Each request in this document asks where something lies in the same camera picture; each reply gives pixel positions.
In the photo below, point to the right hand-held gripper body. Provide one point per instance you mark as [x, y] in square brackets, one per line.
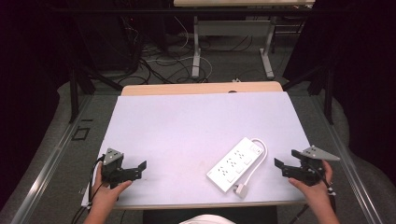
[306, 171]

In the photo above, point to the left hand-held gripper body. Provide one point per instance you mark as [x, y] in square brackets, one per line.
[112, 169]

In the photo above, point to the person's right hand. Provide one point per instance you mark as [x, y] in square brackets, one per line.
[313, 193]

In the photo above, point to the person's left hand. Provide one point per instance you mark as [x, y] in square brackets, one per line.
[105, 194]

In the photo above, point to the white power strip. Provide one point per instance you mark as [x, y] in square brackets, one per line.
[235, 165]

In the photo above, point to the white power plug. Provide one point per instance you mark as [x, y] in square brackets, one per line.
[241, 190]

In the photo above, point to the white table mat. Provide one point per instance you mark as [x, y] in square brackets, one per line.
[186, 124]

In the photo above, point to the black metal stand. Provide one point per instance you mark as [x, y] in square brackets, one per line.
[328, 93]
[74, 96]

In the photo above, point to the person's white clothing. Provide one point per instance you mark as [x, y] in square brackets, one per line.
[207, 219]

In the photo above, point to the white desk with metal legs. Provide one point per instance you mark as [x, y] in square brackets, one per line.
[232, 28]

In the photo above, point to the metal floor rail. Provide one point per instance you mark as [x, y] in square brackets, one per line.
[46, 174]
[353, 174]

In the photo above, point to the black floor socket frame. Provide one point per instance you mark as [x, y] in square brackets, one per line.
[81, 133]

